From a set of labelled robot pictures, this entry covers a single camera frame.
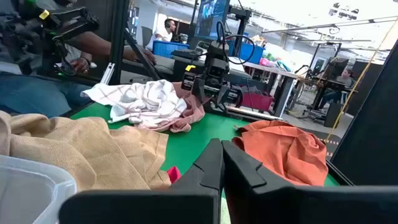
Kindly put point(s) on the white table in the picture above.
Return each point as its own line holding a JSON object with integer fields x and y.
{"x": 273, "y": 73}

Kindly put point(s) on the black partition panel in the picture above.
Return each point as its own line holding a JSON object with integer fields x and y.
{"x": 367, "y": 130}

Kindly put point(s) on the orange towel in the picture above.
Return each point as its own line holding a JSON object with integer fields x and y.
{"x": 286, "y": 152}

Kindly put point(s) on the blue plastic crate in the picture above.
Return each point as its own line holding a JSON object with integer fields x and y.
{"x": 169, "y": 49}
{"x": 248, "y": 53}

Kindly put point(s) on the clear plastic bin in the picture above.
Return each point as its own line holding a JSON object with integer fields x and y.
{"x": 28, "y": 193}

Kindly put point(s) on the maroon plastic crate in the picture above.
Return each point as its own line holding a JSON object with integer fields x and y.
{"x": 256, "y": 102}

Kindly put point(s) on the dusty pink towel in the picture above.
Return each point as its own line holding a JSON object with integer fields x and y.
{"x": 192, "y": 109}

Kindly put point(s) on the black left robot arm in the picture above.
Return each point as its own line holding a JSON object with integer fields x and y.
{"x": 216, "y": 49}

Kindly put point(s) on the beige towel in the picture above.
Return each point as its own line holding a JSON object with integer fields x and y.
{"x": 77, "y": 146}

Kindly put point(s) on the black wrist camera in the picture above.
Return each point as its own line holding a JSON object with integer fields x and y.
{"x": 217, "y": 70}

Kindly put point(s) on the person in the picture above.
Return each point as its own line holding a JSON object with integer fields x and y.
{"x": 163, "y": 32}
{"x": 343, "y": 81}
{"x": 31, "y": 93}

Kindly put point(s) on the yellow tape tag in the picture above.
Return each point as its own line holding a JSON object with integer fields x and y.
{"x": 190, "y": 67}

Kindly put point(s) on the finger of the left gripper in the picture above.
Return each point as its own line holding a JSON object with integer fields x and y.
{"x": 225, "y": 101}
{"x": 198, "y": 88}

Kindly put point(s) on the red towel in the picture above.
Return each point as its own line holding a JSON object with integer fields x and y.
{"x": 174, "y": 174}

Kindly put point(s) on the computer monitor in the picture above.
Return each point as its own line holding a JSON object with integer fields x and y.
{"x": 211, "y": 18}

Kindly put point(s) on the black monitor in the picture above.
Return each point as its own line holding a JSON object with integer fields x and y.
{"x": 335, "y": 68}

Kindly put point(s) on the pink cloth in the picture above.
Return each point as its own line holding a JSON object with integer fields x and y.
{"x": 264, "y": 61}

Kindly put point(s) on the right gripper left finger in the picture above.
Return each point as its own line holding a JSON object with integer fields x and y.
{"x": 202, "y": 180}

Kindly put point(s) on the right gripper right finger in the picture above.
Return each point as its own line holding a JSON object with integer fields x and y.
{"x": 248, "y": 180}

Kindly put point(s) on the white plaid towel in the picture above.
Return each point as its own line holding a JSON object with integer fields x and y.
{"x": 140, "y": 99}

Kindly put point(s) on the black box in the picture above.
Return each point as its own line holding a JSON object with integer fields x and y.
{"x": 332, "y": 115}

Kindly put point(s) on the teal cloth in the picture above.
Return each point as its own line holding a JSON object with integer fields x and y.
{"x": 283, "y": 66}

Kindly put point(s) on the green table mat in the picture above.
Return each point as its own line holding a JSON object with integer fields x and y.
{"x": 192, "y": 140}

